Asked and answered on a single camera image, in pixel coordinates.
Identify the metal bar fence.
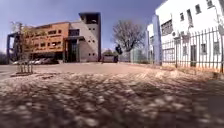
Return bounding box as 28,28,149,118
118,24,224,74

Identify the orange and grey building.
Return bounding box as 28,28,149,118
5,12,103,64

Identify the white building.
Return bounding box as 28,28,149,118
146,0,224,70

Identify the brick paved path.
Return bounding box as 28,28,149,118
0,62,224,128

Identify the row of parked cars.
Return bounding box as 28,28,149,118
12,57,61,66

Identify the bare tree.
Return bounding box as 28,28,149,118
111,19,146,63

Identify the young tree with guard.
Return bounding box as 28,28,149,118
9,21,36,76

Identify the small building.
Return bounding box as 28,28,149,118
101,49,120,64

